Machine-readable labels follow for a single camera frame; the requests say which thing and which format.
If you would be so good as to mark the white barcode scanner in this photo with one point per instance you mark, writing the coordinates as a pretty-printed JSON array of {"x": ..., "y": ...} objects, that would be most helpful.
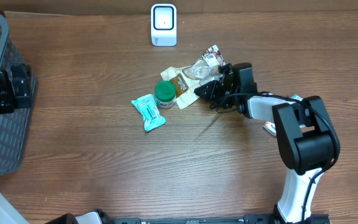
[{"x": 163, "y": 25}]

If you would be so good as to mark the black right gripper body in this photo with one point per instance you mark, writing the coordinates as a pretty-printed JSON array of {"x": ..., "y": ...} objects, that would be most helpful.
[{"x": 232, "y": 88}]

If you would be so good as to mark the teal tissue pack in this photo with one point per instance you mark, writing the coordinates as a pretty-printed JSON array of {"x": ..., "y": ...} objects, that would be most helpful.
[{"x": 296, "y": 97}]

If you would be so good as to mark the grey plastic mesh basket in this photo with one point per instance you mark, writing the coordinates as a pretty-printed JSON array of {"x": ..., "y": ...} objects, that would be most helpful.
[{"x": 14, "y": 127}]

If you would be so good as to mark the teal snack wrapper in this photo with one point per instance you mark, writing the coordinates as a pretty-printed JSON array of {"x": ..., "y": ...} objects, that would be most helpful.
[{"x": 147, "y": 106}]

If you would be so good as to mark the green lid jar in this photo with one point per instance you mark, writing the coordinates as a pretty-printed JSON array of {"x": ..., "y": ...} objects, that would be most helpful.
[{"x": 165, "y": 94}]

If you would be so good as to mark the orange tissue pack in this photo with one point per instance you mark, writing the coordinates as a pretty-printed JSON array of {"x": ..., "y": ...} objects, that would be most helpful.
[{"x": 270, "y": 128}]

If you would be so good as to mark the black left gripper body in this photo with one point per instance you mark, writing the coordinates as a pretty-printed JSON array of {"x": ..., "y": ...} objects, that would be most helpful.
[{"x": 3, "y": 94}]

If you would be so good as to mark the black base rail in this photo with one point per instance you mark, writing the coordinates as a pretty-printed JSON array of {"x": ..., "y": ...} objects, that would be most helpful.
[{"x": 197, "y": 221}]

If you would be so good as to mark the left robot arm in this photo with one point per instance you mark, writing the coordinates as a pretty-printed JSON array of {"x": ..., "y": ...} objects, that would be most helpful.
[{"x": 8, "y": 214}]

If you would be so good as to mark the beige dried food pouch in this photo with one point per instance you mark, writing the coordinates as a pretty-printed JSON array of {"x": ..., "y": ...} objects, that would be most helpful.
[{"x": 187, "y": 79}]

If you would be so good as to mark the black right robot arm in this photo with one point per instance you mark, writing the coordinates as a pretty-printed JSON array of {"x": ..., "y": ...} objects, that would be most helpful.
[{"x": 307, "y": 141}]

